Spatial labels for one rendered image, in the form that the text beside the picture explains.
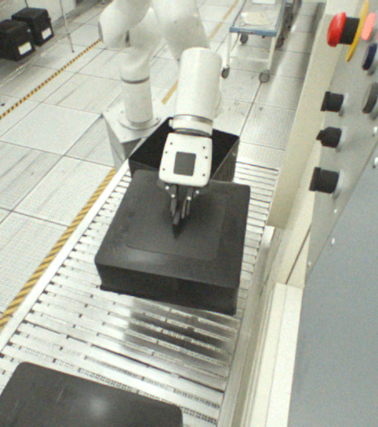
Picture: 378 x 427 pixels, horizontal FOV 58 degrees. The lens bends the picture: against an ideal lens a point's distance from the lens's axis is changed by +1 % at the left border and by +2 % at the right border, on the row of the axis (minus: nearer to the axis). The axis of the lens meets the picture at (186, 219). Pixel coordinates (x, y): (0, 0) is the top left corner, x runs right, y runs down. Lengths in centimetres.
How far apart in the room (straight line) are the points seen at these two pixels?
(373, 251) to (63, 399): 53
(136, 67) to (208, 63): 73
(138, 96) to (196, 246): 92
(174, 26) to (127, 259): 47
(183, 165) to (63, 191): 181
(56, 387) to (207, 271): 31
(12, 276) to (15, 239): 26
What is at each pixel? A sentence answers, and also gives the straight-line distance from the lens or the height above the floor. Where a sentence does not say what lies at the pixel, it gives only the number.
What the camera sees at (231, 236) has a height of 105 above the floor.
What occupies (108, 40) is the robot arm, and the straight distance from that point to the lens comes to 137.
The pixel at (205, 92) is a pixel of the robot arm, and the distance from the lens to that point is 70.
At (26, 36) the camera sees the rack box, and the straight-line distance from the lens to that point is 387.
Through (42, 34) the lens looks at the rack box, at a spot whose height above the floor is 27.
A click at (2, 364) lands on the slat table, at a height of 76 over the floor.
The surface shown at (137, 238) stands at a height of 105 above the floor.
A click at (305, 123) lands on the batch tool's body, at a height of 120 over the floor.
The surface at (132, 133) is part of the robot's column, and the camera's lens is 149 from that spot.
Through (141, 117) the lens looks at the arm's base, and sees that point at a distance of 152.
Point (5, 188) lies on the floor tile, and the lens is 263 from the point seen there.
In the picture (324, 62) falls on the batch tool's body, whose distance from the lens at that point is 70.
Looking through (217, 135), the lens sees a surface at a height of 91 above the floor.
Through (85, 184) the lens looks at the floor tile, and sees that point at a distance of 245.
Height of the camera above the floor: 159
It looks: 49 degrees down
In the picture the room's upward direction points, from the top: straight up
